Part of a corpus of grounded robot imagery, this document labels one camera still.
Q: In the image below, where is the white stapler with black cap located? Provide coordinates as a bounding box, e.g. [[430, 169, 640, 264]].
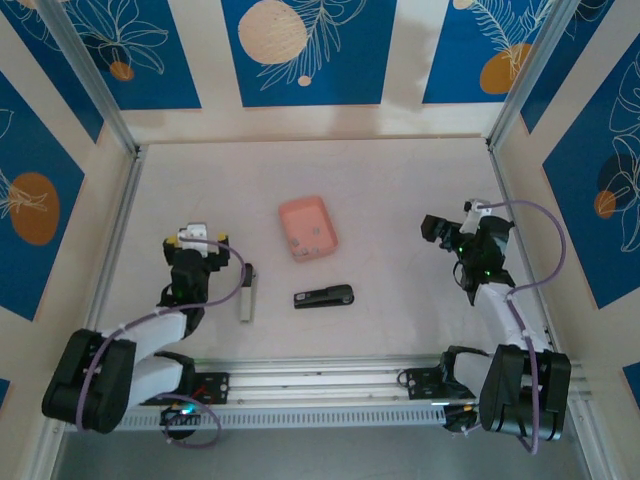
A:
[[237, 263, 262, 323]]

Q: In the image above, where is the pink plastic tray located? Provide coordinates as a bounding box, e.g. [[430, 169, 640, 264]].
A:
[[277, 195, 341, 264]]

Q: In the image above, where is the silver grey tool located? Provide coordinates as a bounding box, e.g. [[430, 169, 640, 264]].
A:
[[292, 283, 356, 311]]

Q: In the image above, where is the black controller board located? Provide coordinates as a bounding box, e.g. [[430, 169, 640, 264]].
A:
[[159, 405, 201, 442], [442, 402, 484, 436]]

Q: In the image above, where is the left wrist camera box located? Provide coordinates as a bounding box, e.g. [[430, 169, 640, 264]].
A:
[[174, 221, 211, 252]]

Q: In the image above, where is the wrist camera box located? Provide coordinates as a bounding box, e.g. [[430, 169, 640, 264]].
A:
[[458, 198, 495, 235], [174, 221, 211, 252]]

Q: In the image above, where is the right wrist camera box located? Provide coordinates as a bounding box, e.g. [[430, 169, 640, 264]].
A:
[[458, 198, 495, 235]]

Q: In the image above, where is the aluminium side rail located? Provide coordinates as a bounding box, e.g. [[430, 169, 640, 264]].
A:
[[487, 139, 559, 361], [74, 143, 147, 371]]

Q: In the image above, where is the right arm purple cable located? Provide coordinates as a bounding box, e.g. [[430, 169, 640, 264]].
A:
[[449, 199, 566, 456]]

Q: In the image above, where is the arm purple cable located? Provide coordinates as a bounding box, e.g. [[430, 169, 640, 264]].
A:
[[449, 199, 566, 456], [77, 237, 248, 451]]

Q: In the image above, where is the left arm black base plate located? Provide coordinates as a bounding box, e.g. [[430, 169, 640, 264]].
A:
[[189, 372, 231, 407]]

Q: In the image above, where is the blue floral wall panel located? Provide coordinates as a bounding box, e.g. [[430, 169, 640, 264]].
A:
[[0, 0, 105, 145], [221, 0, 400, 108], [64, 0, 202, 111], [542, 44, 640, 311], [0, 69, 86, 323], [519, 0, 617, 135], [422, 0, 556, 106]]

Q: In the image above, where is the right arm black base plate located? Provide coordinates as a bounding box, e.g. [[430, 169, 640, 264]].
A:
[[399, 366, 484, 402]]

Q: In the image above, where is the aluminium front rail beam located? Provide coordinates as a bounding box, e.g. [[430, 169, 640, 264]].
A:
[[42, 353, 594, 416]]

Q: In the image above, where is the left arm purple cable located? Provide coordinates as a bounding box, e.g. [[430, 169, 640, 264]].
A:
[[77, 237, 248, 451]]

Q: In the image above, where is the grey slotted cable duct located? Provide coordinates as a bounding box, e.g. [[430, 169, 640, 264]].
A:
[[63, 409, 449, 432]]

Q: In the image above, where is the aluminium corner post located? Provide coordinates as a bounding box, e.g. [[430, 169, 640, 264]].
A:
[[487, 0, 576, 151], [34, 0, 141, 156]]

